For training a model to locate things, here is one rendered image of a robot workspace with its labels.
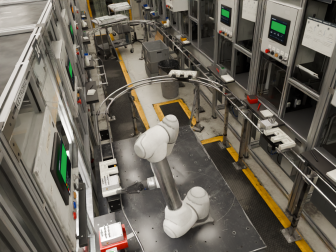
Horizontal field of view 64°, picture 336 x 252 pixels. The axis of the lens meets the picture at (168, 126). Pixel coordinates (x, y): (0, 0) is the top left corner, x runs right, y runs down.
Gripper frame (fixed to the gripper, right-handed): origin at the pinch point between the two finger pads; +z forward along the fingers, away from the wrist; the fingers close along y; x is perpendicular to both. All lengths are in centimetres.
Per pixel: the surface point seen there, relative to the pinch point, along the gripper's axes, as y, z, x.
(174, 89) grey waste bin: -70, -120, -266
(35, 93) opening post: 103, 22, 32
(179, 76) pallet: -3, -104, -178
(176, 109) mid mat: -87, -111, -226
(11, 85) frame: 115, 23, 50
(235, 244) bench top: -20, -66, 54
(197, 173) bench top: -20, -66, -16
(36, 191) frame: 90, 21, 75
